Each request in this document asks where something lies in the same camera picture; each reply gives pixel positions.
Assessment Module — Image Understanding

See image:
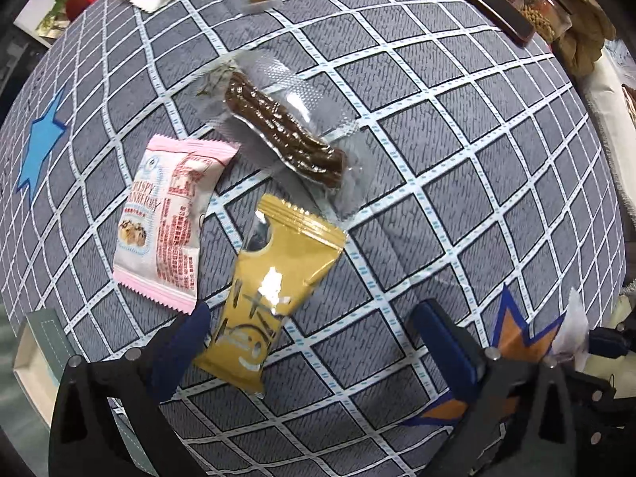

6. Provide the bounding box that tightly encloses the blue star sticker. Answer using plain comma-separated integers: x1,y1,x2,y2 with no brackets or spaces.
17,87,68,204

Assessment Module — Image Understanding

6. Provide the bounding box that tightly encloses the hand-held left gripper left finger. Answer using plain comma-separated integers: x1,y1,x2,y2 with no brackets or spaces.
48,302,212,477

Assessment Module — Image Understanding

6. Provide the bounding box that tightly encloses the gold snack packet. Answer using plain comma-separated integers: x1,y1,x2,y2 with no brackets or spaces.
194,194,347,398

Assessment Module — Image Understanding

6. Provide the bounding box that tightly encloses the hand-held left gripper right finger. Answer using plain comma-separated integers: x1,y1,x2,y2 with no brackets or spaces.
406,299,577,477

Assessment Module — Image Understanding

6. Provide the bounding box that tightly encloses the grey green box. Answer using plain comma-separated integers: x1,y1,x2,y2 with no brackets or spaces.
12,308,76,411

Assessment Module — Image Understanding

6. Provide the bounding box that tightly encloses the grey checked tablecloth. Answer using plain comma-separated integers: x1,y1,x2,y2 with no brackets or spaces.
0,0,627,477

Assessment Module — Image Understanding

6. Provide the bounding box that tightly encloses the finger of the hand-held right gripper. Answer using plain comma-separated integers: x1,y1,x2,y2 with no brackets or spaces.
589,325,636,359
549,363,636,477

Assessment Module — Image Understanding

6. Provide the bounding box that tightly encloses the clear packed brown sausage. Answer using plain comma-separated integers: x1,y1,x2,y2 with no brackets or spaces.
194,50,373,220

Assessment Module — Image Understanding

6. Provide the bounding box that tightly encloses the clear packet of nuts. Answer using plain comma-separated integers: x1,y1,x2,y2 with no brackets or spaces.
519,0,573,45

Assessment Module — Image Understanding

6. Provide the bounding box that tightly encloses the brown dried snack bundle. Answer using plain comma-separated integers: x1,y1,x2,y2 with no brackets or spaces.
554,0,618,76

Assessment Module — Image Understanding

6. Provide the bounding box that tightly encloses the pink snack packet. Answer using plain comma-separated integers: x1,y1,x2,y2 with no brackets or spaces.
113,134,242,315

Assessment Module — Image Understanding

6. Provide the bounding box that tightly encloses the small clear wrapper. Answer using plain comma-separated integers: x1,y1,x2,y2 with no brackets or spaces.
551,288,591,369

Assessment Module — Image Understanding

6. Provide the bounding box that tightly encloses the white fringed cloth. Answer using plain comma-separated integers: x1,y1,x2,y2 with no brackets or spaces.
584,42,636,289

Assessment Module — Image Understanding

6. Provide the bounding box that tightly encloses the dark red tray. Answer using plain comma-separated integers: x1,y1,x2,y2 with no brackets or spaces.
406,0,538,49

